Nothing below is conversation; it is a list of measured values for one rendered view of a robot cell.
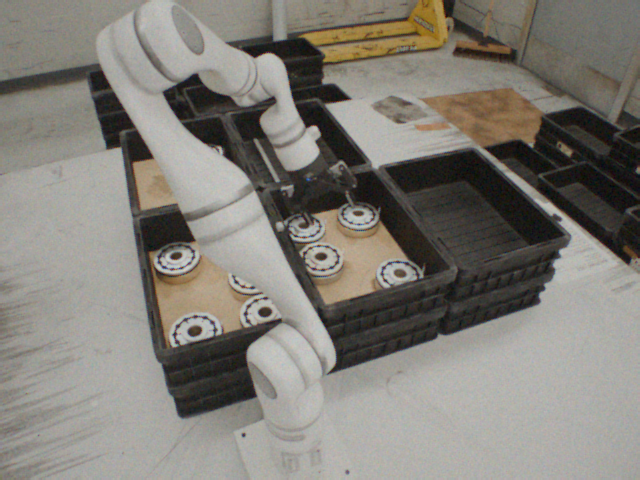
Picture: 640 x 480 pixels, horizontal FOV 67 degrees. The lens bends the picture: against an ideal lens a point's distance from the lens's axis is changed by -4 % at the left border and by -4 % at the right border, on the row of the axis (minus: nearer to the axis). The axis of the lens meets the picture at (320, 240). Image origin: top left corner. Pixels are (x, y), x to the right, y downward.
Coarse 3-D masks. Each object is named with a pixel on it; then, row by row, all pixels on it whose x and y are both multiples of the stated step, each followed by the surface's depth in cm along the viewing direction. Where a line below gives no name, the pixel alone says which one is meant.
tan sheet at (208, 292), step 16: (208, 272) 112; (224, 272) 113; (160, 288) 109; (176, 288) 109; (192, 288) 109; (208, 288) 109; (224, 288) 109; (160, 304) 105; (176, 304) 105; (192, 304) 105; (208, 304) 106; (224, 304) 106; (240, 304) 106; (176, 320) 102; (224, 320) 103
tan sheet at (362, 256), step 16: (336, 224) 126; (336, 240) 121; (352, 240) 121; (368, 240) 121; (384, 240) 122; (352, 256) 117; (368, 256) 117; (384, 256) 117; (400, 256) 117; (352, 272) 113; (368, 272) 113; (320, 288) 110; (336, 288) 110; (352, 288) 110; (368, 288) 110
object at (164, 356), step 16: (256, 192) 118; (176, 208) 113; (272, 224) 110; (144, 256) 102; (288, 256) 102; (144, 272) 100; (144, 288) 95; (304, 288) 98; (272, 320) 90; (224, 336) 87; (240, 336) 88; (256, 336) 89; (160, 352) 84; (176, 352) 85; (192, 352) 86; (208, 352) 87
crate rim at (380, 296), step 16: (336, 176) 124; (272, 192) 119; (272, 208) 114; (416, 224) 111; (288, 240) 106; (432, 240) 107; (448, 256) 103; (304, 272) 99; (448, 272) 100; (384, 288) 96; (400, 288) 96; (416, 288) 98; (320, 304) 93; (336, 304) 93; (352, 304) 94; (368, 304) 95
